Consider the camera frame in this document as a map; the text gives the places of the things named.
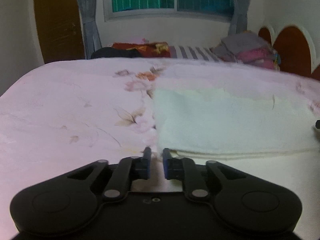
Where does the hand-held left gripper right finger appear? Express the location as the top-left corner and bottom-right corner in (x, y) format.
(162, 148), (247, 202)

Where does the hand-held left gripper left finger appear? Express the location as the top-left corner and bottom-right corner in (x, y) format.
(67, 147), (152, 202)

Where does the white knit cloth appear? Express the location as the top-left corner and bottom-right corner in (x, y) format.
(149, 63), (320, 161)

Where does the stack of folded clothes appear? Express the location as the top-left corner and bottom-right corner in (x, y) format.
(211, 31), (282, 70)

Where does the red and white headboard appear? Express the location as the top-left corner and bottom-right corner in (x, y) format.
(257, 24), (320, 82)

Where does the pink floral bed sheet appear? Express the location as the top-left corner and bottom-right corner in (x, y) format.
(0, 56), (320, 240)

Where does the red floral blanket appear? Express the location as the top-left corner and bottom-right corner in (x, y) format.
(111, 41), (171, 59)

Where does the black cloth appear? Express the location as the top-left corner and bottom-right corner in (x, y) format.
(90, 47), (142, 60)

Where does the grey striped sheet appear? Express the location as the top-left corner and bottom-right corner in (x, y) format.
(169, 45), (225, 62)

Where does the grey curtain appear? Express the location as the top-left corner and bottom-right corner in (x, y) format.
(226, 0), (251, 34)
(73, 0), (102, 59)

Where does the brown wooden door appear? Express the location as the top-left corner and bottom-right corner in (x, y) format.
(33, 0), (86, 64)

